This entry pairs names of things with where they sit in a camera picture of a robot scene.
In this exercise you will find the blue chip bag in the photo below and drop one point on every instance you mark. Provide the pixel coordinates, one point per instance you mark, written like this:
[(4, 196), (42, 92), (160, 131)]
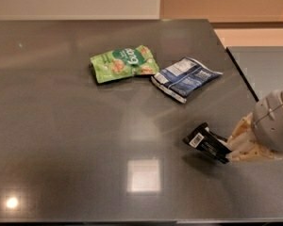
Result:
[(182, 78)]

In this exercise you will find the black rxbar chocolate wrapper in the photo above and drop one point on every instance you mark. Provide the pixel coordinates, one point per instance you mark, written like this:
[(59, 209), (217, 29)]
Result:
[(207, 142)]

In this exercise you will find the green snack bag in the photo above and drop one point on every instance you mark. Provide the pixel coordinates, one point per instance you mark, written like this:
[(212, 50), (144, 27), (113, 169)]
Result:
[(124, 63)]

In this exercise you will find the grey rounded gripper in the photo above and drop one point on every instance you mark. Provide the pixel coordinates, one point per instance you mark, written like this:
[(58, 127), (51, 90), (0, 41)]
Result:
[(271, 122)]

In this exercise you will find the grey side table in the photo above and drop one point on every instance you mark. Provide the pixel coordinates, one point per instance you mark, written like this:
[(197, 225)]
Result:
[(262, 66)]

